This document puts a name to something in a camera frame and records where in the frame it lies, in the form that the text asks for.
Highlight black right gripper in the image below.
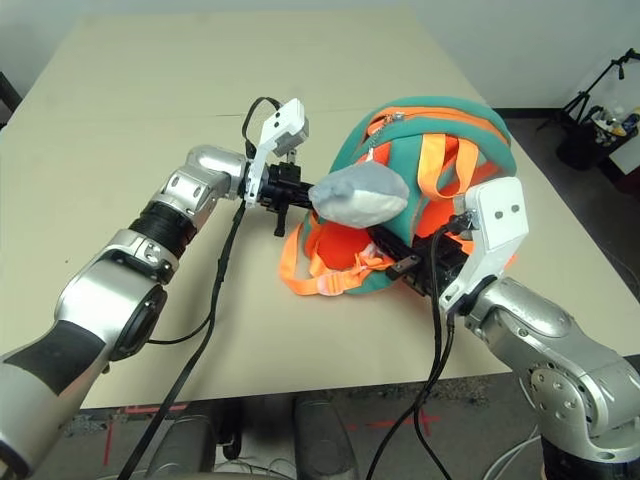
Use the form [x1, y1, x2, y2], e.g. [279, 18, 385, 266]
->
[368, 225, 479, 302]

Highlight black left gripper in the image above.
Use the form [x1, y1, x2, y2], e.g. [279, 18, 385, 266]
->
[255, 149, 317, 239]

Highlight teal and orange backpack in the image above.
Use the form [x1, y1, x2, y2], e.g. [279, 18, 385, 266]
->
[278, 97, 519, 299]

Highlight grey white plush shark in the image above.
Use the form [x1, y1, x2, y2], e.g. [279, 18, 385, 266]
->
[308, 162, 411, 230]

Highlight dark robot right leg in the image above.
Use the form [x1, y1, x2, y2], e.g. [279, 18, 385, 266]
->
[292, 398, 359, 480]

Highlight dark robot leg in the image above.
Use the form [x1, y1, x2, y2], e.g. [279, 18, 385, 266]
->
[292, 398, 359, 480]
[144, 412, 224, 480]

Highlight black trash bin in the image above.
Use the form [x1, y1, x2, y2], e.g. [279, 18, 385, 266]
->
[555, 102, 640, 172]

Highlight black tripod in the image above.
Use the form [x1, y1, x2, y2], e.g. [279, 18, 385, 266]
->
[536, 47, 640, 132]

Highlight dark robot left leg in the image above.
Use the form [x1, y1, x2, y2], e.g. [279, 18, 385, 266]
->
[144, 412, 224, 480]

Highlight black-legged side table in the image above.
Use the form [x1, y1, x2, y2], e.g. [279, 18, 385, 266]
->
[0, 71, 24, 130]

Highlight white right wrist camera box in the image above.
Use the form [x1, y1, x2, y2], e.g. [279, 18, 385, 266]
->
[437, 175, 530, 316]

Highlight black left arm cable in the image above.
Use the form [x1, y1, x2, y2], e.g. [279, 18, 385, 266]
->
[115, 96, 282, 480]

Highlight white floor cables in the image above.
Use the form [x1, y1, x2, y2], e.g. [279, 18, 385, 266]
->
[483, 433, 545, 480]

